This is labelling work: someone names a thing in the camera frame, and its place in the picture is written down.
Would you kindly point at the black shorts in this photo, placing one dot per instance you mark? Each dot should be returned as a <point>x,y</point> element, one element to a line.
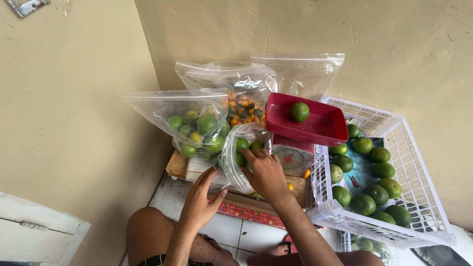
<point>155,261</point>

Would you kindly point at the heap of small orange kumquats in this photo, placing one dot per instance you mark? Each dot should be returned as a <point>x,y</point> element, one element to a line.
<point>244,109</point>

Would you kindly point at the blue paper liner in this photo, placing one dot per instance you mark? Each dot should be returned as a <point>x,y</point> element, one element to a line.
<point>360,173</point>

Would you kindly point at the person's left leg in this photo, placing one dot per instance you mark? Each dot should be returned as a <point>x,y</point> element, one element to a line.
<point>151,232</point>

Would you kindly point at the white wooden door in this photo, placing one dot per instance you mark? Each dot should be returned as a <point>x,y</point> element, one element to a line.
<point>33,232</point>

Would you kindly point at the red sandal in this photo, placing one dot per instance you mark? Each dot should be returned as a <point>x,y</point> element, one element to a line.
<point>290,244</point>

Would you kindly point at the red plastic scale tray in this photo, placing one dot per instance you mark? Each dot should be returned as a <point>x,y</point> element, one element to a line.
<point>321,123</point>

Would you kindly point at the grey metal bracket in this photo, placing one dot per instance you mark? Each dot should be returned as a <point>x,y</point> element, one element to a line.
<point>26,5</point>

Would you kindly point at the person's left hand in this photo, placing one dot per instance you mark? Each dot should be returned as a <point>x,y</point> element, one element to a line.
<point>201,207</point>

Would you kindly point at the pile of loose green limes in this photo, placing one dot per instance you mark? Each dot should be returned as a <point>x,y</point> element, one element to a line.
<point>377,194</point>

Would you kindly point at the clear plastic bag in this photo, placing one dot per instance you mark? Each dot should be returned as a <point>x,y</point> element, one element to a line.
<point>231,166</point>

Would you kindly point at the black patterned object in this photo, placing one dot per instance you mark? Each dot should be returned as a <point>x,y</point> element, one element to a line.
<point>439,255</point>

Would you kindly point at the dark green lime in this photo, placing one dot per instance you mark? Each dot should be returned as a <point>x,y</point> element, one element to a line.
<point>299,112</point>

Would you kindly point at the red kitchen scale with dial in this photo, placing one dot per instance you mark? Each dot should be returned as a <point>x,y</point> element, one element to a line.
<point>293,157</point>

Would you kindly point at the person's right hand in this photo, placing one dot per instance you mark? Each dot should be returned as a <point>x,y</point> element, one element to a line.
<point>268,177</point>

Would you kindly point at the bagged heap of green limes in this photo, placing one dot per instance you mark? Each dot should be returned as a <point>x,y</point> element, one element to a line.
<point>201,131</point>

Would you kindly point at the wooden board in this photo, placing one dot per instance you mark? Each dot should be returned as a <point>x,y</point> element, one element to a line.
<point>177,164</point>

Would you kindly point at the white packet of plastic bags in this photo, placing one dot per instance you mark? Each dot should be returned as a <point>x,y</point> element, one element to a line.
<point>197,170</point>

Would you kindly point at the clear zip bag with limes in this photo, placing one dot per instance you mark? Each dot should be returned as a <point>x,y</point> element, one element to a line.
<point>155,107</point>

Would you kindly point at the small orange kumquat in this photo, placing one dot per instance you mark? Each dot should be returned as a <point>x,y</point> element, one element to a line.
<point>290,187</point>
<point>306,173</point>

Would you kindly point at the red patterned wrapping paper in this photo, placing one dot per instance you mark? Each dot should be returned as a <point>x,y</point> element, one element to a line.
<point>247,213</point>

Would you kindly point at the person's right leg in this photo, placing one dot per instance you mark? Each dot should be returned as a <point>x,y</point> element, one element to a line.
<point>362,258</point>

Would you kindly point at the clear zip bag with kumquats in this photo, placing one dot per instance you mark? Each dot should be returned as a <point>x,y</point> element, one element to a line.
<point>221,79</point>

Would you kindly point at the white plastic basket crate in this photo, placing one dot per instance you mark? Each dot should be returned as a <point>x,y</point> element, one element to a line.
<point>410,147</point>

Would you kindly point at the empty clear zip bag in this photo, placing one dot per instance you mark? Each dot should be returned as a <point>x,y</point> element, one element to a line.
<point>303,74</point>

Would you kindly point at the person's leg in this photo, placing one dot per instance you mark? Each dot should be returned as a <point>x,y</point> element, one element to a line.
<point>362,258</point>
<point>151,232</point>

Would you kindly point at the white crate with limes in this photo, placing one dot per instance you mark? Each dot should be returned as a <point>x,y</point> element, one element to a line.
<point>364,245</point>

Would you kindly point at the small red chili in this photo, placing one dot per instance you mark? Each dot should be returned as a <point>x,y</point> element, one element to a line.
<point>355,181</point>

